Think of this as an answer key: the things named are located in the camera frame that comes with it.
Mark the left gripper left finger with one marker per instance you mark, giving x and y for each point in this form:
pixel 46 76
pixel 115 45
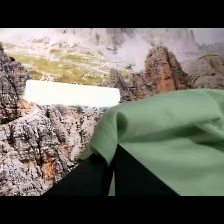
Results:
pixel 87 180

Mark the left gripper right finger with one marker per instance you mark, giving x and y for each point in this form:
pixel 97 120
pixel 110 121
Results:
pixel 136 180

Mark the green garment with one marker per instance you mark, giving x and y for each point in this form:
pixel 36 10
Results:
pixel 173 133

